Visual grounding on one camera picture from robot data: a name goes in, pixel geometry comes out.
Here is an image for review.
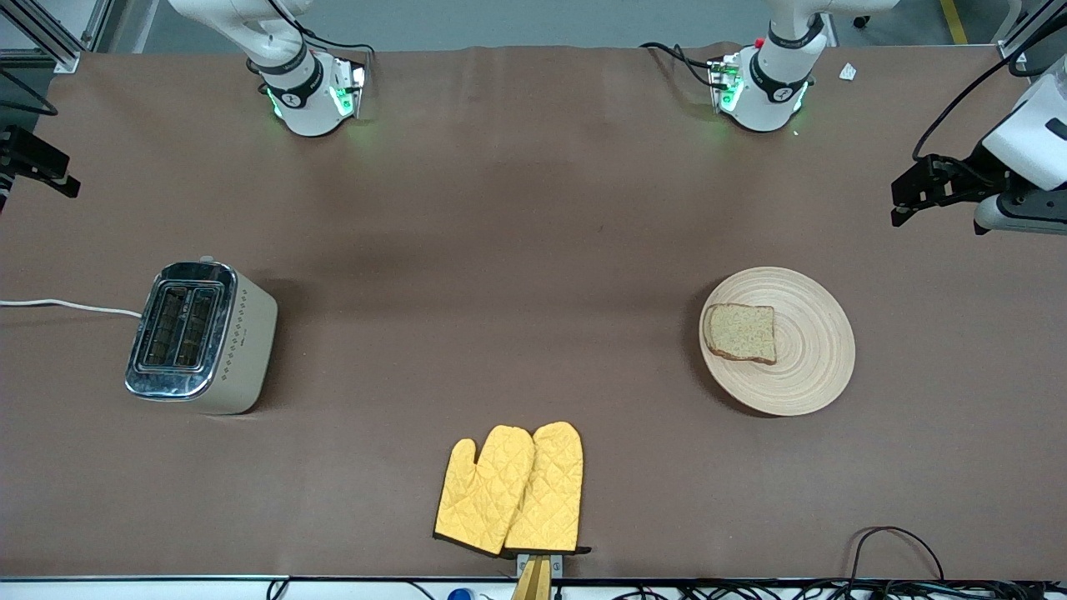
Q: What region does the round wooden plate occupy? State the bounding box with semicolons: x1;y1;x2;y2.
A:
699;267;856;418

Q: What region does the brown bread slice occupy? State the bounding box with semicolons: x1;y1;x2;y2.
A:
704;303;778;366

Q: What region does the chrome and beige toaster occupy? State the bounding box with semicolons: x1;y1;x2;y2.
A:
125;255;278;416

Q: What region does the brown table cover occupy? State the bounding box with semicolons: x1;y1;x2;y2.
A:
0;43;1067;582

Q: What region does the white toaster power cord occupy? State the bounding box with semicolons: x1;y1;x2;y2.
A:
0;298;143;319

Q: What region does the black left base cable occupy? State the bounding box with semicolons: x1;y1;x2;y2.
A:
640;42;719;88

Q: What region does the black base cable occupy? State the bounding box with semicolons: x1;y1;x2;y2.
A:
640;42;719;88
267;0;376;55

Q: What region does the black looped cable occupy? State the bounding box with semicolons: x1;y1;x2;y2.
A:
849;526;945;584

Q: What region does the black right base cable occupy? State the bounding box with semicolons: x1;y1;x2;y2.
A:
267;0;376;55

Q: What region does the black cable bundle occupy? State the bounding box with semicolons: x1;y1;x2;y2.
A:
617;579;1067;600

